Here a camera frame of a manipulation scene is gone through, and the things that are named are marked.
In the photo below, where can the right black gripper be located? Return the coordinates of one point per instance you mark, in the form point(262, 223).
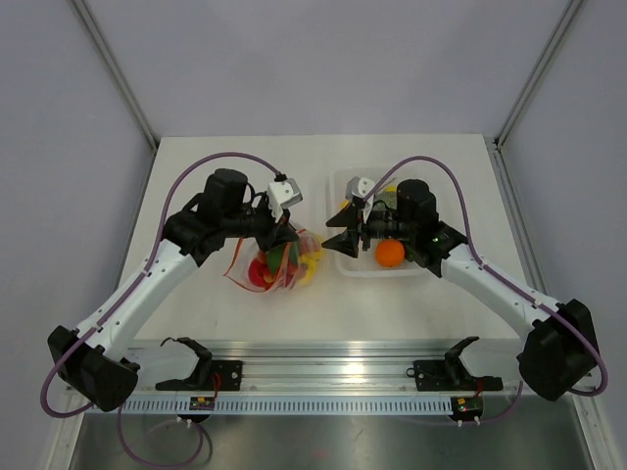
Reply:
point(348, 242)

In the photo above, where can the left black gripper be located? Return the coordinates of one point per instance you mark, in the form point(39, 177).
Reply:
point(277, 232)

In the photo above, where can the green netted melon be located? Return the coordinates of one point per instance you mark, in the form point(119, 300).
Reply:
point(387, 199)

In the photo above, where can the red lychee bunch with leaves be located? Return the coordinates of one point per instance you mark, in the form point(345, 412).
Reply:
point(275, 268)

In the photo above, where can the clear zip top bag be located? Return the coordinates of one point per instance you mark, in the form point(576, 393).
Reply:
point(246, 249)

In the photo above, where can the yellow bell pepper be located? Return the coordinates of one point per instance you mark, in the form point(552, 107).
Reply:
point(308, 264)

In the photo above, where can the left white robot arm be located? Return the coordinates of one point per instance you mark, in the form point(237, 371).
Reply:
point(91, 357)

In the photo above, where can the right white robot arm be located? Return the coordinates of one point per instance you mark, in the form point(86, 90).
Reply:
point(560, 346)

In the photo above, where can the orange tangerine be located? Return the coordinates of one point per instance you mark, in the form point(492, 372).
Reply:
point(390, 253)

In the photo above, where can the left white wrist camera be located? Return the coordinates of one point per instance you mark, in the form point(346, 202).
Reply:
point(283, 195)

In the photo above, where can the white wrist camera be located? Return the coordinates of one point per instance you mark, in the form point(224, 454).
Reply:
point(363, 189)
point(283, 195)

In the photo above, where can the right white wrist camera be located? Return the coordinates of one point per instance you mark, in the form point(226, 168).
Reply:
point(363, 189)

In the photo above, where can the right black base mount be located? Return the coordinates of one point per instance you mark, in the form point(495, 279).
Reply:
point(448, 374)

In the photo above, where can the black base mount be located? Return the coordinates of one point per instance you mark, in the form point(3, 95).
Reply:
point(448, 374)
point(208, 375)

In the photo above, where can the aluminium mounting rail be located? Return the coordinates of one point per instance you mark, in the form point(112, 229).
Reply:
point(330, 367)

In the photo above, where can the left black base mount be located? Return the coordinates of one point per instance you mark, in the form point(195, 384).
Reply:
point(208, 375)

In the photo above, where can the white slotted cable duct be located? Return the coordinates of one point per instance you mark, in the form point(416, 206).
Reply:
point(286, 405)

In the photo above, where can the left aluminium frame post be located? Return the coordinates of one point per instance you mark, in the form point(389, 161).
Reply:
point(96, 36)

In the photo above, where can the aluminium frame post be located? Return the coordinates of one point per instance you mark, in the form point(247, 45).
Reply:
point(96, 36)
point(557, 38)

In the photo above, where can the right aluminium frame post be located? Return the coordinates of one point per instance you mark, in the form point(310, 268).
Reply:
point(557, 38)

